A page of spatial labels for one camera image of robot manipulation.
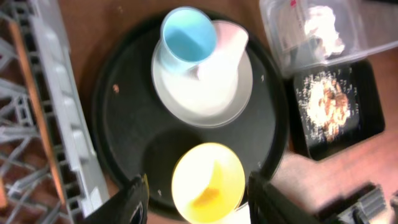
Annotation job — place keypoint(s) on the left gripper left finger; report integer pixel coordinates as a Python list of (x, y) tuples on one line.
[(128, 206)]

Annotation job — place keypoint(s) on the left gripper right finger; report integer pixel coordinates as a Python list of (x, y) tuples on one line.
[(268, 205)]

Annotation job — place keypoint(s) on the yellow bowl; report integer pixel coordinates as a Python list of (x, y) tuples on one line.
[(208, 183)]

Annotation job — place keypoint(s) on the white round plate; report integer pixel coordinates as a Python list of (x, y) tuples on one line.
[(202, 103)]

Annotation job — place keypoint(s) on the pink plastic cup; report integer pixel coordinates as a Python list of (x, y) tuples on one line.
[(223, 62)]

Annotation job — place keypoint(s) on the blue plastic cup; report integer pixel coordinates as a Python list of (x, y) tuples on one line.
[(187, 38)]

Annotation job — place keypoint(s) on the white paper napkin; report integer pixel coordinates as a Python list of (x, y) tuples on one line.
[(320, 25)]

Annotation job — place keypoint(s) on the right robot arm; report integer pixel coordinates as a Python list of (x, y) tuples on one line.
[(359, 207)]

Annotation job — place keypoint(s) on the grey plastic dishwasher rack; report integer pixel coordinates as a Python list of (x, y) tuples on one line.
[(41, 26)]

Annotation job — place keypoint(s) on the round black serving tray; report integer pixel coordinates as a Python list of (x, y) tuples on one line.
[(134, 133)]

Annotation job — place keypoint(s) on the black rectangular tray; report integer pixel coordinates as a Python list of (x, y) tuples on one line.
[(357, 82)]

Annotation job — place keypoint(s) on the clear plastic storage bin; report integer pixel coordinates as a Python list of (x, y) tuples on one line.
[(365, 27)]

